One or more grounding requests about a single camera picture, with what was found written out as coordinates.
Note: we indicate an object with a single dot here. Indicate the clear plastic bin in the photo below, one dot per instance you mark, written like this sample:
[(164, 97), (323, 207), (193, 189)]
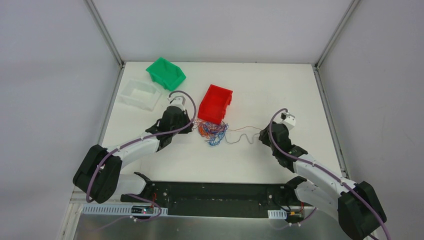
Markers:
[(140, 94)]

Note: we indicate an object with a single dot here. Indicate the green plastic bin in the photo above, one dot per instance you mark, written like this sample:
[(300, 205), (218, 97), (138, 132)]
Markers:
[(166, 74)]

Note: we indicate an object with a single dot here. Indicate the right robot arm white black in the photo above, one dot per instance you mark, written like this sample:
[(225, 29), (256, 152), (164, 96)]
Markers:
[(355, 206)]

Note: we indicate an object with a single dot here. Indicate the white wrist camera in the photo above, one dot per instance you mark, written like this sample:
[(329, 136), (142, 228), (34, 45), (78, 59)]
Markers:
[(177, 101), (288, 120)]

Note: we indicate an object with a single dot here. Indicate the slotted cable duct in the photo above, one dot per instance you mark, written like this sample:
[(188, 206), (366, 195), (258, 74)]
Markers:
[(123, 210), (277, 214)]

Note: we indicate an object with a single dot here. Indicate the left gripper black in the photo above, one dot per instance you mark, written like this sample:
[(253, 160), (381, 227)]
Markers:
[(180, 119)]

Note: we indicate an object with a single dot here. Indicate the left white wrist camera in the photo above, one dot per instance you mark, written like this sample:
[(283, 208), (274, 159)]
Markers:
[(177, 101)]

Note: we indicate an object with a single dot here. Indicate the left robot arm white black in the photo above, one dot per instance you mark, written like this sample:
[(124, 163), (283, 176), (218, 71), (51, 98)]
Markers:
[(99, 175)]

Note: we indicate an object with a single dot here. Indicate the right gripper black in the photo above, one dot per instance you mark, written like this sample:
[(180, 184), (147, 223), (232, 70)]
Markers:
[(271, 134)]

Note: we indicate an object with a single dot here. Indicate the red plastic bin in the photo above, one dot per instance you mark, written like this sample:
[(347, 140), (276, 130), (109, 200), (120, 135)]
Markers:
[(214, 104)]

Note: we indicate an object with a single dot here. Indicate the right slotted cable duct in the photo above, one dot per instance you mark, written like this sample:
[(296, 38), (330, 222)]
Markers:
[(277, 214)]

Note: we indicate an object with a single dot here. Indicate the left slotted cable duct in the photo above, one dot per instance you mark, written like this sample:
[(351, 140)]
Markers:
[(123, 210)]

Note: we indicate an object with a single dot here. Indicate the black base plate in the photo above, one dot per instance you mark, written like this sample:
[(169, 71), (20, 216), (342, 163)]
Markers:
[(227, 200)]

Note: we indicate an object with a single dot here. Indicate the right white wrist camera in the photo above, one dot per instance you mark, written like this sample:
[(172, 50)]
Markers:
[(288, 120)]

